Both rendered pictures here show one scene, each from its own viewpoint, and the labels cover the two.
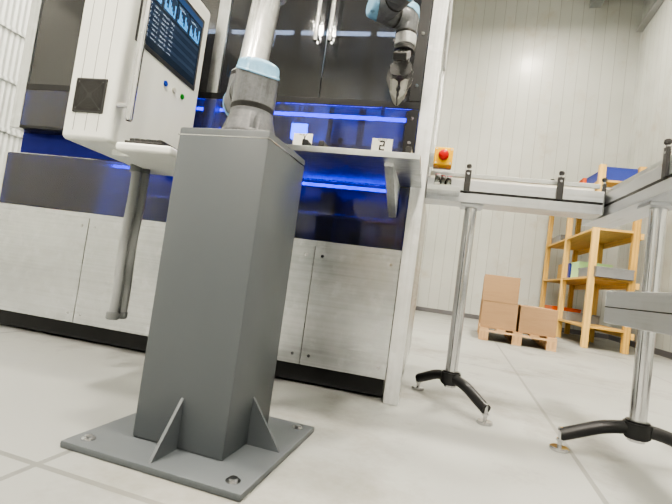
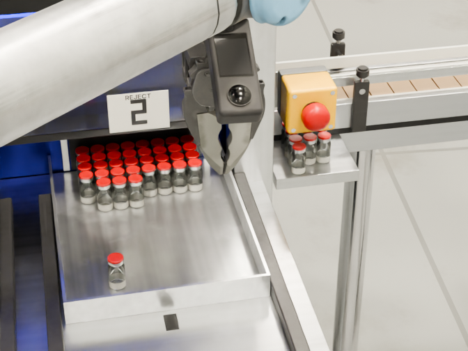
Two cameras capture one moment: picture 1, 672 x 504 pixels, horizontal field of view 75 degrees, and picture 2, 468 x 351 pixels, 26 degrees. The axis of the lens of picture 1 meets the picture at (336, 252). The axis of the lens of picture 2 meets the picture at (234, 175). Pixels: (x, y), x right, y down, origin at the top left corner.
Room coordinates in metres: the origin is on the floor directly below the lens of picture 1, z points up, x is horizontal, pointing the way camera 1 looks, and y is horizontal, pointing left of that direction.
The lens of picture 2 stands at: (0.60, 0.24, 1.73)
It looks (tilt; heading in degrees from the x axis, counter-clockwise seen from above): 34 degrees down; 337
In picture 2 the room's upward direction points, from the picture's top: straight up
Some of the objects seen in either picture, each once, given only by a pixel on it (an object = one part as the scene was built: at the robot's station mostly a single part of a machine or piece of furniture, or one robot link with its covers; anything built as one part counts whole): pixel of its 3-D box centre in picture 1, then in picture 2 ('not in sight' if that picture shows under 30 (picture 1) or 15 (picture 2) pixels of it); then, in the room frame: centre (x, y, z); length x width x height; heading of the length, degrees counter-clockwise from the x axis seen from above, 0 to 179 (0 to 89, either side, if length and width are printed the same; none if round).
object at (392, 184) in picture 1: (390, 192); not in sight; (1.59, -0.17, 0.80); 0.34 x 0.03 x 0.13; 168
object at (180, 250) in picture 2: not in sight; (150, 220); (1.69, -0.11, 0.90); 0.34 x 0.26 x 0.04; 168
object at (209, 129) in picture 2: (393, 94); (207, 132); (1.52, -0.13, 1.13); 0.06 x 0.03 x 0.09; 168
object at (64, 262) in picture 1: (227, 266); not in sight; (2.44, 0.59, 0.44); 2.06 x 1.00 x 0.88; 78
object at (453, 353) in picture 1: (460, 295); (348, 303); (1.86, -0.54, 0.46); 0.09 x 0.09 x 0.77; 78
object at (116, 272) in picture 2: not in sight; (116, 271); (1.59, -0.03, 0.90); 0.02 x 0.02 x 0.04
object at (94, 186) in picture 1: (183, 195); not in sight; (1.96, 0.71, 0.73); 1.98 x 0.01 x 0.25; 78
